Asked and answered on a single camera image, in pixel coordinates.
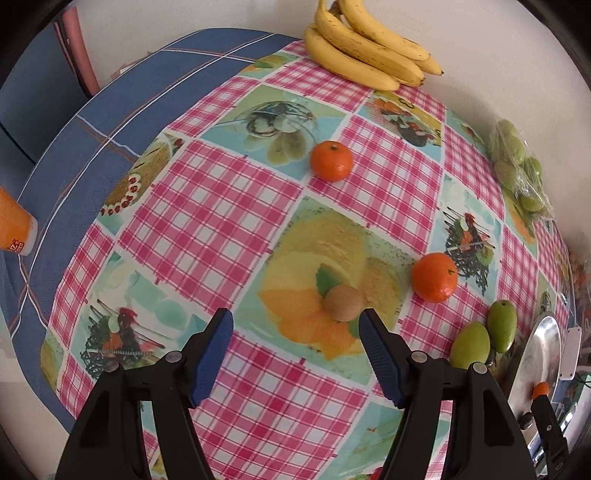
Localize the clear pack of green plums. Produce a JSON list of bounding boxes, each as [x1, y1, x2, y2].
[[487, 119, 552, 222]]

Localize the pink chair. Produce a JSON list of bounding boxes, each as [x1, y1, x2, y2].
[[53, 9, 100, 97]]

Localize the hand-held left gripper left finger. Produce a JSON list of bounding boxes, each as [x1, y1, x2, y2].
[[55, 308, 234, 480]]

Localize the orange paper cup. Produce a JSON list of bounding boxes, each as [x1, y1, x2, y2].
[[0, 186, 38, 256]]

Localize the small orange tangerine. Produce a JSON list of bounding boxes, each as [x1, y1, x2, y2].
[[309, 141, 354, 182]]

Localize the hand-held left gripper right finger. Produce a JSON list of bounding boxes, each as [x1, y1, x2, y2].
[[358, 308, 539, 480]]

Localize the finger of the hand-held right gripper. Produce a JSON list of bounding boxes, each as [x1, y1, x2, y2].
[[519, 382, 571, 478]]

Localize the yellow banana bunch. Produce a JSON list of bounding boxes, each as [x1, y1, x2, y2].
[[304, 0, 445, 92]]

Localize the white power adapter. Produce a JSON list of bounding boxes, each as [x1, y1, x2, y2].
[[558, 327, 583, 381]]

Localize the round metal bowl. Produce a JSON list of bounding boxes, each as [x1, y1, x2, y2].
[[505, 311, 578, 472]]

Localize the pink checked printed tablecloth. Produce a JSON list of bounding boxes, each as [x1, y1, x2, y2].
[[39, 39, 575, 480]]

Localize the light brown round fruit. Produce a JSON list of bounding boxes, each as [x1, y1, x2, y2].
[[322, 284, 365, 322]]

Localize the green mango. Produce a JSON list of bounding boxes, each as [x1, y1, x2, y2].
[[449, 322, 490, 370], [487, 299, 517, 354]]

